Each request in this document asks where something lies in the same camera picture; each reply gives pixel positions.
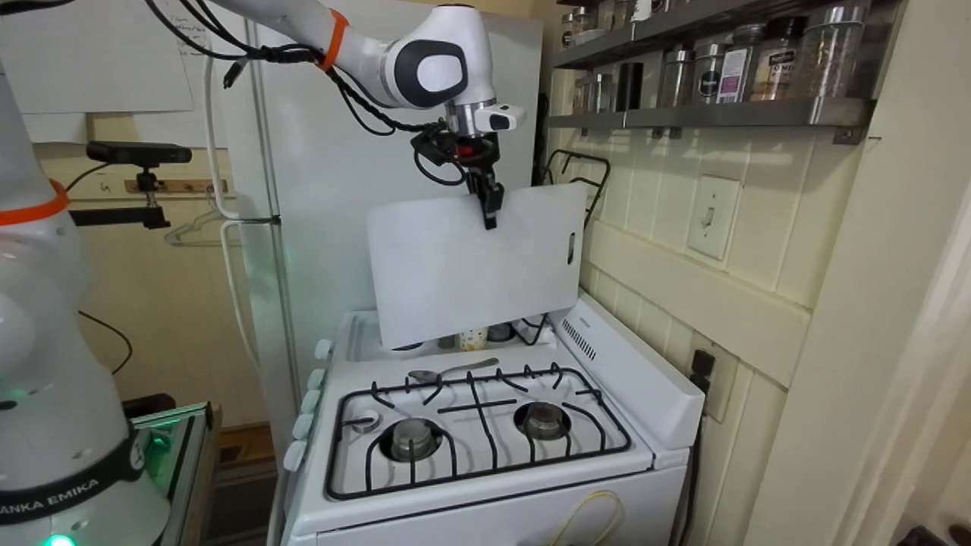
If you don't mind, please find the black front stove grate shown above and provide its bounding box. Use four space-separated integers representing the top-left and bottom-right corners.
325 363 632 499

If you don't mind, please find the black loose stove grate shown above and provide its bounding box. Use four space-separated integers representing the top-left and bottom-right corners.
539 148 614 217

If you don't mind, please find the white refrigerator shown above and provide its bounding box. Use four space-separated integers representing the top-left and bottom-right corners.
212 0 544 426

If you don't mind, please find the large glass spice jar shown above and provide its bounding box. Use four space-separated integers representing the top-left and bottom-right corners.
805 0 867 98

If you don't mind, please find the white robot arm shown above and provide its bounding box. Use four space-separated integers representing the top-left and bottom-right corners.
0 0 519 546

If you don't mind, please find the metal spice rack shelf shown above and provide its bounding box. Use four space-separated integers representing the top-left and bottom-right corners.
550 0 898 145

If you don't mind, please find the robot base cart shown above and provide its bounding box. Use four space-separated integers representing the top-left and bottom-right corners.
134 403 223 546

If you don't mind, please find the black wall plug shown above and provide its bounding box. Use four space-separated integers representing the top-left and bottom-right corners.
693 347 717 390

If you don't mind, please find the white light switch plate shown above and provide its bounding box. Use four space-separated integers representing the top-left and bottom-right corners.
688 174 740 259

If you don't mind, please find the spice jar with label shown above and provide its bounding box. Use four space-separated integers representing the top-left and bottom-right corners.
717 43 755 104

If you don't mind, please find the white plastic chopping board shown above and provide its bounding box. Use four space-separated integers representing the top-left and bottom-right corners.
366 185 589 347

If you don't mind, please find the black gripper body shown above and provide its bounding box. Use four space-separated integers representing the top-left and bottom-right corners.
413 130 502 196

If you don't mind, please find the black camera on stand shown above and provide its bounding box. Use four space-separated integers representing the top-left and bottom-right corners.
70 141 192 230

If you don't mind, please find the white gas stove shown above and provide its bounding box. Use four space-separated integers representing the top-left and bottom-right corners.
266 296 705 546

